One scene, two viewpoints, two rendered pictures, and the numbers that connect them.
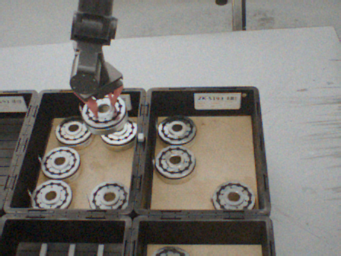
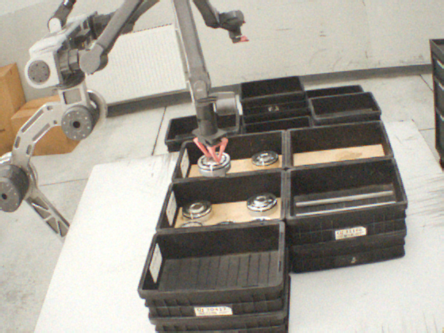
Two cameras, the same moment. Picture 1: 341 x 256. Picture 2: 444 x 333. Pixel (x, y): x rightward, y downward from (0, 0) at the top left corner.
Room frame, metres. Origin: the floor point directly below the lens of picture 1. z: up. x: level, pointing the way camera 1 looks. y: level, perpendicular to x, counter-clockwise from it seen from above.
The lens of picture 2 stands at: (0.65, 1.83, 1.91)
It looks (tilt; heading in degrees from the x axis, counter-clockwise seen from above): 28 degrees down; 275
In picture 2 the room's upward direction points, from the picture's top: 12 degrees counter-clockwise
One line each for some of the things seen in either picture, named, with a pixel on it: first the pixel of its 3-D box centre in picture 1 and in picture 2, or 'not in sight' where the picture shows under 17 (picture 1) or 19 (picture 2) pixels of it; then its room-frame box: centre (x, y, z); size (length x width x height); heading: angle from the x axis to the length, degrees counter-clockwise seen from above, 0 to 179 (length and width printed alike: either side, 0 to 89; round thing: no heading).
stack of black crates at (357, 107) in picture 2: not in sight; (348, 139); (0.16, -1.09, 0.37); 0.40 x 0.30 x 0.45; 178
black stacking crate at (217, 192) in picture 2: (84, 160); (226, 216); (0.81, 0.23, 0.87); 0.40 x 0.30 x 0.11; 174
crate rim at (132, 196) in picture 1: (81, 147); (223, 202); (0.81, 0.23, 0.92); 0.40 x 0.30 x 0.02; 174
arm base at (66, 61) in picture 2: not in sight; (69, 61); (1.23, 0.06, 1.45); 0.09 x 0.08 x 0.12; 88
